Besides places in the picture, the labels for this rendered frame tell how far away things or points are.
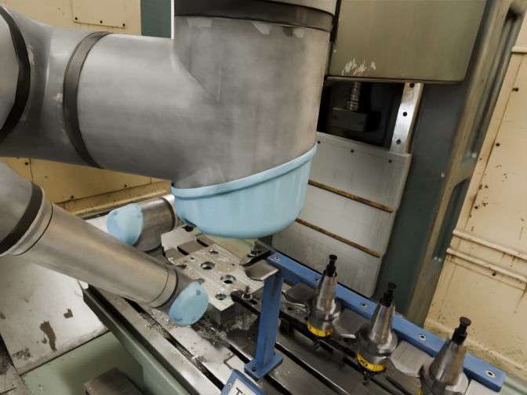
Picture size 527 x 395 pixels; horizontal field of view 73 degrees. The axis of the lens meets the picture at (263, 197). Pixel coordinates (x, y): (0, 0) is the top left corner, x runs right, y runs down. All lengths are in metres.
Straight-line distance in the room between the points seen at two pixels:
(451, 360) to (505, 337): 1.08
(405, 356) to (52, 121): 0.61
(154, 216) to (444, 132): 0.81
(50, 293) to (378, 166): 1.29
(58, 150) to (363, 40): 0.44
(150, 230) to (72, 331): 0.89
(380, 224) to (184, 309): 0.75
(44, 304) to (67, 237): 1.11
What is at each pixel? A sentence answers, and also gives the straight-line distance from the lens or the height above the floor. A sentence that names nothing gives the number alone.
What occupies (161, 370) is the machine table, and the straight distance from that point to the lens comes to 1.06.
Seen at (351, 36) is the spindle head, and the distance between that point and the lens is 0.52.
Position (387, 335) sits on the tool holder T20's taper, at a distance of 0.66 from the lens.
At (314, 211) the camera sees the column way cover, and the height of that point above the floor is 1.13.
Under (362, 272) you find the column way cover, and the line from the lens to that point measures 1.31.
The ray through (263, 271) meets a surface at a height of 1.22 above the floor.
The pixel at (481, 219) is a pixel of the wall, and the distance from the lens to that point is 1.53.
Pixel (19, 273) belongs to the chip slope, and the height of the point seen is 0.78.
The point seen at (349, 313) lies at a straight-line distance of 0.72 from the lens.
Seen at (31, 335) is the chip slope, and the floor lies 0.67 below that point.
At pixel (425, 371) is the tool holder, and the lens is 0.66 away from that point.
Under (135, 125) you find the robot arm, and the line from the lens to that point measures 0.18.
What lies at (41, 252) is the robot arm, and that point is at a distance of 0.51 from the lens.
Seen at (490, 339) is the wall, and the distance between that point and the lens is 1.72.
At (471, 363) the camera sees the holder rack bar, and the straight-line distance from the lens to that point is 0.71.
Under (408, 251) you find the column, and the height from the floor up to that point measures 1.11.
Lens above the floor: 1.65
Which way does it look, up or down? 22 degrees down
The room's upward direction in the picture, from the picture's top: 6 degrees clockwise
